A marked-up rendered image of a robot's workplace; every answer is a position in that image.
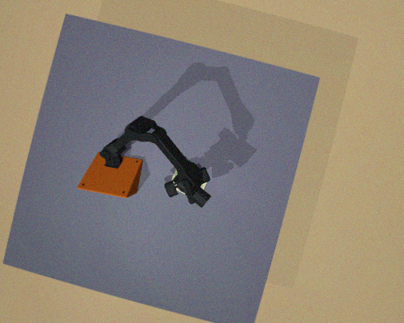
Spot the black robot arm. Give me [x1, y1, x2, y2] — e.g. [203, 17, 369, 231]
[100, 116, 211, 208]

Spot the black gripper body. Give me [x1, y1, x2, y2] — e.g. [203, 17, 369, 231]
[164, 167, 210, 197]

